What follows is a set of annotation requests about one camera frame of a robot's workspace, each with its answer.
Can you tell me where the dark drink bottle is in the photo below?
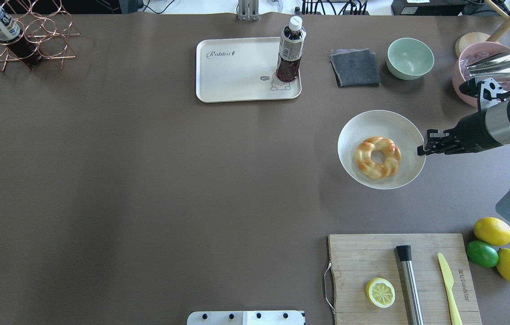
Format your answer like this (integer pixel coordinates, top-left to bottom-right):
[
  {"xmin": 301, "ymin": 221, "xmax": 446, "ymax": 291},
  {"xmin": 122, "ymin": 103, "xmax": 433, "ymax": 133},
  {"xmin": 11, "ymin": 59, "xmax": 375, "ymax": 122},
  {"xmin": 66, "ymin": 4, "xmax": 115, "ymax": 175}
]
[{"xmin": 276, "ymin": 16, "xmax": 306, "ymax": 83}]

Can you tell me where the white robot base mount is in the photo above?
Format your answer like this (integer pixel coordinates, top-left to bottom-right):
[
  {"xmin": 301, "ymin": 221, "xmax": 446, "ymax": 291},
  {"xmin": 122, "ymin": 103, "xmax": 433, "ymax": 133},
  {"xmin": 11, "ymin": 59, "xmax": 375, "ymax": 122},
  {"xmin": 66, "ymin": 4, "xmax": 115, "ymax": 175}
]
[{"xmin": 187, "ymin": 310, "xmax": 306, "ymax": 325}]

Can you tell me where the green lime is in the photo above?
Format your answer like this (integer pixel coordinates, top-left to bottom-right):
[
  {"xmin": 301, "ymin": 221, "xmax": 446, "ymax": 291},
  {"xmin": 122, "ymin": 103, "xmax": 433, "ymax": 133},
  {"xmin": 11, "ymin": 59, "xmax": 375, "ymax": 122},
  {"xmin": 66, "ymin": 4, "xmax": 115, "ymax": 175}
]
[{"xmin": 466, "ymin": 240, "xmax": 499, "ymax": 268}]

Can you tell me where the round wooden lid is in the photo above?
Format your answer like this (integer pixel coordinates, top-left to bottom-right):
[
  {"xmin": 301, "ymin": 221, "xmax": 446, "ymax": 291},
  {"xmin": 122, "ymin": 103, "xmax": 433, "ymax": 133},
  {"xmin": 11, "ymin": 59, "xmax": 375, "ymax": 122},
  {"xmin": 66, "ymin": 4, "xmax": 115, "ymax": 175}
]
[{"xmin": 454, "ymin": 32, "xmax": 491, "ymax": 57}]

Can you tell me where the copper wire bottle rack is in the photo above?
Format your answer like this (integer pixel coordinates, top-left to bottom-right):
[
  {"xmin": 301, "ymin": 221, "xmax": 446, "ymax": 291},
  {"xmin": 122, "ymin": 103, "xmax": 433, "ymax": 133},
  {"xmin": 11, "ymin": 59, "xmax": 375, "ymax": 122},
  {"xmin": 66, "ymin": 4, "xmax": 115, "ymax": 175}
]
[{"xmin": 0, "ymin": 0, "xmax": 80, "ymax": 72}]

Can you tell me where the steel scoop in bowl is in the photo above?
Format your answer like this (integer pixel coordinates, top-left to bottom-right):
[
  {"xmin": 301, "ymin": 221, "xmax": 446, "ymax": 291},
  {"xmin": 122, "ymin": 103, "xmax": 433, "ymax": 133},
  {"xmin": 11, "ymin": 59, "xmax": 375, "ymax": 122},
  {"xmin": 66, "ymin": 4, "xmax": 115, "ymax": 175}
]
[{"xmin": 467, "ymin": 49, "xmax": 510, "ymax": 82}]

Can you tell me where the yellow lemon upper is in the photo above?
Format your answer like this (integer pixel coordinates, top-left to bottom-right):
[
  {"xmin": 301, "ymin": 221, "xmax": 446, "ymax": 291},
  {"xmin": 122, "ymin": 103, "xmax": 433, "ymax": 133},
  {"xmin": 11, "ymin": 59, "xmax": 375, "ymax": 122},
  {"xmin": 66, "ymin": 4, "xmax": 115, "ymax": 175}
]
[{"xmin": 473, "ymin": 217, "xmax": 510, "ymax": 246}]

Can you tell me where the mint green bowl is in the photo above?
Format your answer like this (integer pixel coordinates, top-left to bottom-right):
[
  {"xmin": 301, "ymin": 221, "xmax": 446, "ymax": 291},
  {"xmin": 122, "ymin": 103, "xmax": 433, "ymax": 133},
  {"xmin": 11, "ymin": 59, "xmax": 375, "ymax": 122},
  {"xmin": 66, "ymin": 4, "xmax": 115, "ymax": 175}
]
[{"xmin": 386, "ymin": 37, "xmax": 435, "ymax": 80}]

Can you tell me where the glazed twisted donut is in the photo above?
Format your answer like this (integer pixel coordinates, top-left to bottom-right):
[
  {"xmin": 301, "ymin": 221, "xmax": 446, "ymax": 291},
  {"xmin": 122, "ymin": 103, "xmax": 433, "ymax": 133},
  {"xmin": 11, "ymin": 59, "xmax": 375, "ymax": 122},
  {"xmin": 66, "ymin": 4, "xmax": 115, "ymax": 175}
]
[{"xmin": 354, "ymin": 136, "xmax": 402, "ymax": 179}]

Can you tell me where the cream Rabbit tray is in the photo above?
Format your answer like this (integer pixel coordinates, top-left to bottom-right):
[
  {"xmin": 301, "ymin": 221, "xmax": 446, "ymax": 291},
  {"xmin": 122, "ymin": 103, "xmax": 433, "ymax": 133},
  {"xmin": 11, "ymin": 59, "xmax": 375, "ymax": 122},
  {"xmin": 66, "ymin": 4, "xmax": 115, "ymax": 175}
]
[{"xmin": 195, "ymin": 37, "xmax": 302, "ymax": 103}]

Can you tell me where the grey folded cloth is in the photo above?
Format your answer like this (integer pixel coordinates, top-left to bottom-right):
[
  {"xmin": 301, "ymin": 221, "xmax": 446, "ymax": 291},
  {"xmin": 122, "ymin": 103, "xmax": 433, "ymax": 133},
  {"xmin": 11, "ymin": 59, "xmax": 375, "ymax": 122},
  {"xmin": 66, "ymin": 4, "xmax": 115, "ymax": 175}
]
[{"xmin": 329, "ymin": 49, "xmax": 381, "ymax": 87}]

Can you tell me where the steel cylindrical muddler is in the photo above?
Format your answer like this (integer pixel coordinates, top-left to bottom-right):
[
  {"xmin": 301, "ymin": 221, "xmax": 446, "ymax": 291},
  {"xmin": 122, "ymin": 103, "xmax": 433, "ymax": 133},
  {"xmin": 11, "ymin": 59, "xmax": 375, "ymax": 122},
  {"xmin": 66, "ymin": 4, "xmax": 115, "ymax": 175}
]
[{"xmin": 395, "ymin": 245, "xmax": 425, "ymax": 325}]

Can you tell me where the wooden cutting board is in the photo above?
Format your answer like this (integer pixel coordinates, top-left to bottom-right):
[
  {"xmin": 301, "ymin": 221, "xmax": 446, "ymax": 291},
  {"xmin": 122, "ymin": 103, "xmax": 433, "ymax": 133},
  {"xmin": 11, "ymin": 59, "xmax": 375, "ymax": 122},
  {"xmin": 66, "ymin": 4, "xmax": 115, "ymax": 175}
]
[{"xmin": 329, "ymin": 234, "xmax": 482, "ymax": 325}]

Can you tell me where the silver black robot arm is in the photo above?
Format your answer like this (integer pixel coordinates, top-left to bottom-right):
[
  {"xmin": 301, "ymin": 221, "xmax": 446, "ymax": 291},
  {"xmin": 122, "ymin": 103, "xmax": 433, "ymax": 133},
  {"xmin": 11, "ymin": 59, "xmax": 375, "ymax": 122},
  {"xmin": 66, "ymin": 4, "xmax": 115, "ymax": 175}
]
[{"xmin": 417, "ymin": 78, "xmax": 510, "ymax": 222}]

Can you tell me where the white round plate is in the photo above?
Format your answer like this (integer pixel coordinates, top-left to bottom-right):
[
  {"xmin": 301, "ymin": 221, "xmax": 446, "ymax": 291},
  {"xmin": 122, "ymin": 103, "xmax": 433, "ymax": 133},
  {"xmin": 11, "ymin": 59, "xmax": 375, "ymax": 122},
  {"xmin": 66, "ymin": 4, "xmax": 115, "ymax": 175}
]
[{"xmin": 338, "ymin": 110, "xmax": 426, "ymax": 190}]

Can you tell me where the half lemon slice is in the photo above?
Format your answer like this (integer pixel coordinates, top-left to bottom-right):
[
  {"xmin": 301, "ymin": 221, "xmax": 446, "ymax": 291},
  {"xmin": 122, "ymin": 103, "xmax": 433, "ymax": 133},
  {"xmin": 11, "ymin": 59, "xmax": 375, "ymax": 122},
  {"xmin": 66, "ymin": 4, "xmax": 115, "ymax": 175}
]
[{"xmin": 365, "ymin": 277, "xmax": 395, "ymax": 308}]

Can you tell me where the yellow plastic knife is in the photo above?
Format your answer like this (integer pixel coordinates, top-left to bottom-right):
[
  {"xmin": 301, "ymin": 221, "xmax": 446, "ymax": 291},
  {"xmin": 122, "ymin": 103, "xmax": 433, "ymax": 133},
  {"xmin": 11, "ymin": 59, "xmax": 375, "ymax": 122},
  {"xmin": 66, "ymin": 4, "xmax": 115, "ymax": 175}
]
[{"xmin": 437, "ymin": 253, "xmax": 463, "ymax": 325}]

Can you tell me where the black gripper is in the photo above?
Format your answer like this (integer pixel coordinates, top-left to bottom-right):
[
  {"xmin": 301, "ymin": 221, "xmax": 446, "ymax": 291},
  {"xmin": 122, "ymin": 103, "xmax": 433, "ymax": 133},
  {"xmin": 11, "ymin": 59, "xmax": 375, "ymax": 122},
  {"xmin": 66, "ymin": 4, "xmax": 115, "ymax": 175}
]
[{"xmin": 417, "ymin": 128, "xmax": 466, "ymax": 156}]

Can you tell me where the bottle lying in rack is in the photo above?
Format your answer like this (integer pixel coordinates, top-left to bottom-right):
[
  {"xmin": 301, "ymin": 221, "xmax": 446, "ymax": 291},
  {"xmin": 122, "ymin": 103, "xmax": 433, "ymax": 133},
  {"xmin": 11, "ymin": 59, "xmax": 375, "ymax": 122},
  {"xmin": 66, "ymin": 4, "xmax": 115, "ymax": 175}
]
[{"xmin": 0, "ymin": 4, "xmax": 43, "ymax": 66}]

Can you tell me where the pink bowl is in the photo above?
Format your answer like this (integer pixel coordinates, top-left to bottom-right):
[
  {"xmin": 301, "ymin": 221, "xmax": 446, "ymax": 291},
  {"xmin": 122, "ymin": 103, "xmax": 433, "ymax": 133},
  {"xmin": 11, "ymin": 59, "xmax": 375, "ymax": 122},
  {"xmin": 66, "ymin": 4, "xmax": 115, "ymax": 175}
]
[{"xmin": 452, "ymin": 42, "xmax": 510, "ymax": 108}]

